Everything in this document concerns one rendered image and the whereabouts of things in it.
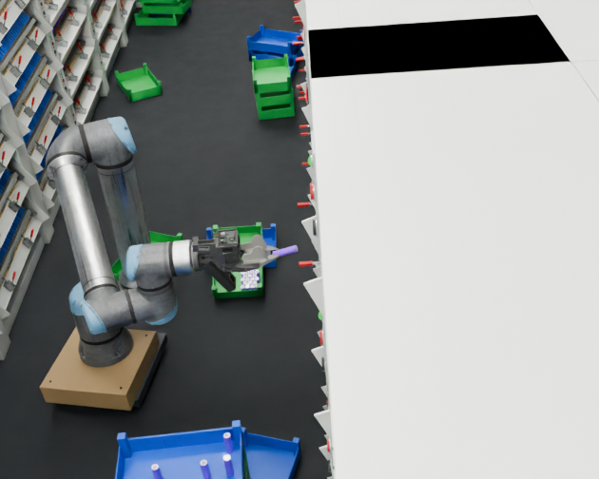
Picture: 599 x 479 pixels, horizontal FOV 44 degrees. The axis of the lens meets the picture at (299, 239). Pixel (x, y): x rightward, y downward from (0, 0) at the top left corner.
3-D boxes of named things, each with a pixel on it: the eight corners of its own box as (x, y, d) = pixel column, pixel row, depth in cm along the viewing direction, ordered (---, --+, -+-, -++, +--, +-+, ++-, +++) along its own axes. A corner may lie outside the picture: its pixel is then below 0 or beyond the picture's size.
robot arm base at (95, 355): (71, 367, 257) (65, 346, 251) (88, 329, 273) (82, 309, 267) (125, 367, 255) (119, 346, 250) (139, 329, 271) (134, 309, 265)
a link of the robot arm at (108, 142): (123, 305, 266) (73, 115, 222) (170, 292, 271) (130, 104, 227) (131, 332, 254) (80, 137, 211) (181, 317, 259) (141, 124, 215)
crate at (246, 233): (263, 296, 299) (261, 287, 292) (214, 298, 300) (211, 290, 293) (262, 231, 314) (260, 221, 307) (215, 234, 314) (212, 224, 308)
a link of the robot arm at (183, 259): (178, 283, 187) (180, 258, 195) (197, 281, 187) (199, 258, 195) (171, 256, 181) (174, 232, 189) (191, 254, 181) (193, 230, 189)
